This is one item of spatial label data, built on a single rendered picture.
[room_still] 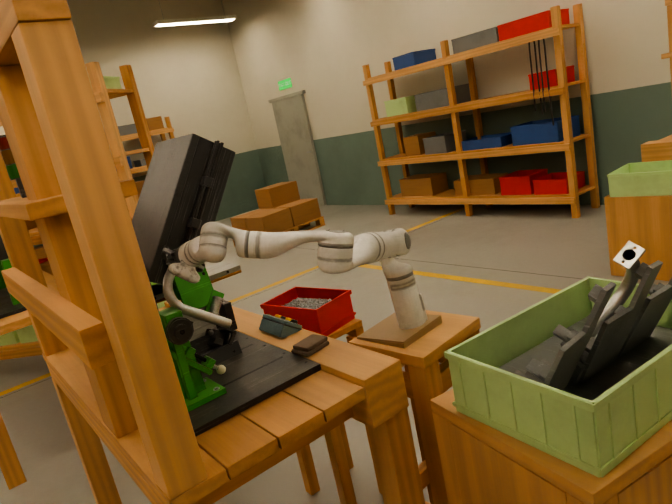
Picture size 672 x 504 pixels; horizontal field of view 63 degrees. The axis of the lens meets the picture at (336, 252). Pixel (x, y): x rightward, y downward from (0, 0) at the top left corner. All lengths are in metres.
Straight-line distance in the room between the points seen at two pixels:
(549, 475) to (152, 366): 0.86
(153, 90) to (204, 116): 1.10
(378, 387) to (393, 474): 0.29
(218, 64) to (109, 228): 11.12
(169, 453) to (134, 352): 0.24
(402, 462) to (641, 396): 0.70
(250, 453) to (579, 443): 0.72
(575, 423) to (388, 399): 0.54
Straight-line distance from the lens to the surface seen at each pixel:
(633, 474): 1.35
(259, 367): 1.75
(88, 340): 1.26
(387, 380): 1.57
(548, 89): 6.43
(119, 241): 1.15
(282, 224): 8.10
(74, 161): 1.13
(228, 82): 12.22
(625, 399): 1.31
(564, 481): 1.31
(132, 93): 4.81
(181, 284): 1.88
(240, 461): 1.37
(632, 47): 6.72
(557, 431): 1.31
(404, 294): 1.81
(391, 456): 1.68
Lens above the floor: 1.59
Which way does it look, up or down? 14 degrees down
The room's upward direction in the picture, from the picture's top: 12 degrees counter-clockwise
